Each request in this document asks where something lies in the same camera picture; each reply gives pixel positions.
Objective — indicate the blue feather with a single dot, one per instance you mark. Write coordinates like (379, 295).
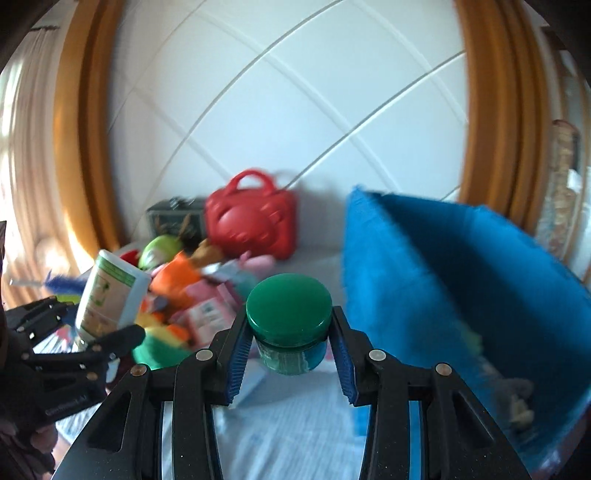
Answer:
(60, 281)

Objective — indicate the dark tin box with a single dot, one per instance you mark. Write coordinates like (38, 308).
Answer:
(173, 219)

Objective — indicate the wooden headboard frame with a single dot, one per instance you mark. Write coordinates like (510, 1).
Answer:
(87, 138)

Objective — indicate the pink plush toy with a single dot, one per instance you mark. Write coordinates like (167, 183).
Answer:
(258, 263)

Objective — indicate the beige curtain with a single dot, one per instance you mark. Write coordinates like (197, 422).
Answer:
(25, 161)

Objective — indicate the patterned cloth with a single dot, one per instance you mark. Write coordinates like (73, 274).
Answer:
(563, 194)

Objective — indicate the bright green plush toy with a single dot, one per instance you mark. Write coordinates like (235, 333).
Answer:
(159, 348)

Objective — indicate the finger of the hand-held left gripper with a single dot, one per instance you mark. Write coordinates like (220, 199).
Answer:
(121, 339)
(41, 316)

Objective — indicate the white bottle with green label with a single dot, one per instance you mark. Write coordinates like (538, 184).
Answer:
(111, 295)

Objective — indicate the grey plush toy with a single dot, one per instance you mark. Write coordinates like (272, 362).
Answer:
(517, 397)

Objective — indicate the pink box with green print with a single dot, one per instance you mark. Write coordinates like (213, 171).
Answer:
(205, 318)

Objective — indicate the red plastic handbag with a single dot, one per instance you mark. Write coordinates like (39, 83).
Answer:
(249, 226)

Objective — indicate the brown plush toy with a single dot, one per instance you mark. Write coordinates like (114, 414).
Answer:
(207, 253)

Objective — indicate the green lidded jar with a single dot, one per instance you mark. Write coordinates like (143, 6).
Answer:
(288, 304)

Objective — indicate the blue fabric storage bin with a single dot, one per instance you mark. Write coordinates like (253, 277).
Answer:
(438, 277)

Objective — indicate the orange plush toy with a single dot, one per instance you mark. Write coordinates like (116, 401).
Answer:
(178, 281)

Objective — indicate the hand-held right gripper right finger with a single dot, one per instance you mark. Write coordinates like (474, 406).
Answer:
(344, 369)

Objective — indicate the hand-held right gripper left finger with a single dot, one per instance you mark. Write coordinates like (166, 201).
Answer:
(238, 364)

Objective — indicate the person's left hand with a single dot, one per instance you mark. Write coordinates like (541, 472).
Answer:
(39, 441)

